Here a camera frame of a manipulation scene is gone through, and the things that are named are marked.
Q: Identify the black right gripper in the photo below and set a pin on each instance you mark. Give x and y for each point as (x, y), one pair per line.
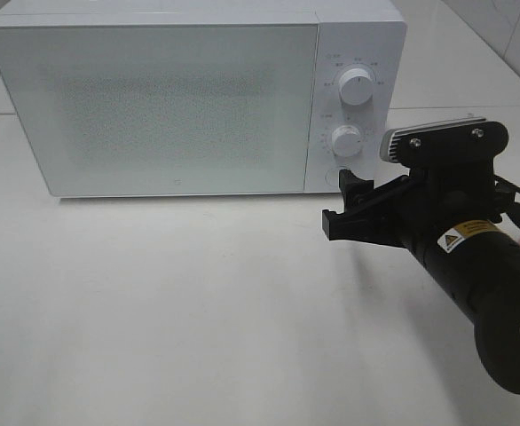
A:
(430, 212)

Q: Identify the white microwave door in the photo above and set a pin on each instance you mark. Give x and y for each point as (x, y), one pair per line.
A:
(163, 110)

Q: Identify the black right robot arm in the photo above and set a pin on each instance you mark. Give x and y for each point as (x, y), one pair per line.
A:
(482, 277)

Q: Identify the white lower microwave knob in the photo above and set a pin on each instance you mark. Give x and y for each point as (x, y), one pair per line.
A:
(346, 141)

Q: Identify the white microwave knob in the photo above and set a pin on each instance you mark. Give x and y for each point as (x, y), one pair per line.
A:
(346, 141)
(356, 85)

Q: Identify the white upper microwave knob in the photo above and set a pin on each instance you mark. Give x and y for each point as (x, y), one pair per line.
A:
(356, 85)

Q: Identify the white microwave oven body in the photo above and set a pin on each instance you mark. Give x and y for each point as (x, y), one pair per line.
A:
(349, 33)

